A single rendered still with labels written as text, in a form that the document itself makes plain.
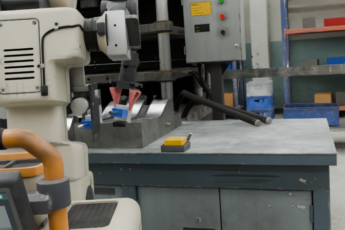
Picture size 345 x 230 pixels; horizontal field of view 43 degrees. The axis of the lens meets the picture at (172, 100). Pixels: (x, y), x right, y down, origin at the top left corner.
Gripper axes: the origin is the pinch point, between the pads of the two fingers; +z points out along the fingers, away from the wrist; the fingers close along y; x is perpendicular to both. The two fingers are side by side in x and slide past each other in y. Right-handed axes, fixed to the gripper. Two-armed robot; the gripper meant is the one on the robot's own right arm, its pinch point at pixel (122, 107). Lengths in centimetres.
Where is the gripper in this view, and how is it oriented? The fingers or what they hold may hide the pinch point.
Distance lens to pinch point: 156.9
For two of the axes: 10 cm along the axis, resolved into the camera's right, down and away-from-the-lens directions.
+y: -9.5, -1.3, 2.8
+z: -1.4, 9.9, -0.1
